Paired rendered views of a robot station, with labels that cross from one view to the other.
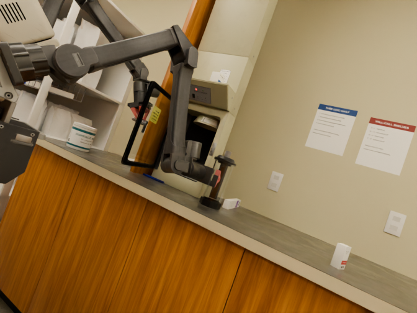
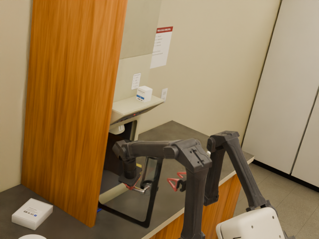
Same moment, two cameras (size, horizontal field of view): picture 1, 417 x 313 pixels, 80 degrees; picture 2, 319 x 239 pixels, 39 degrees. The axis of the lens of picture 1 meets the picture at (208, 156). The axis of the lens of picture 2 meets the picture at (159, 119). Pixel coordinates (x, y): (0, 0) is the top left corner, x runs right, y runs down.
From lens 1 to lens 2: 2.56 m
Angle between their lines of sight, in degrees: 86
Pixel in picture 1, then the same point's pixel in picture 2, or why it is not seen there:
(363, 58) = not seen: outside the picture
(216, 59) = (128, 65)
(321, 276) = (225, 178)
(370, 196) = (154, 87)
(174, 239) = (173, 227)
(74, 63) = not seen: hidden behind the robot
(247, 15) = (149, 5)
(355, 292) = (232, 173)
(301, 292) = not seen: hidden behind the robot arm
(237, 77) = (145, 77)
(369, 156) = (154, 59)
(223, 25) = (130, 22)
